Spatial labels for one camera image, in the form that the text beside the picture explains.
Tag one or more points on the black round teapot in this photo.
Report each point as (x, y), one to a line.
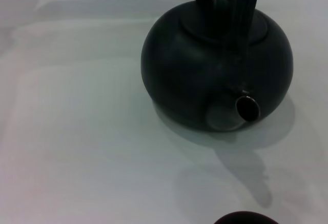
(205, 67)

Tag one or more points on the dark brown teacup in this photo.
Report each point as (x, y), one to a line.
(243, 219)

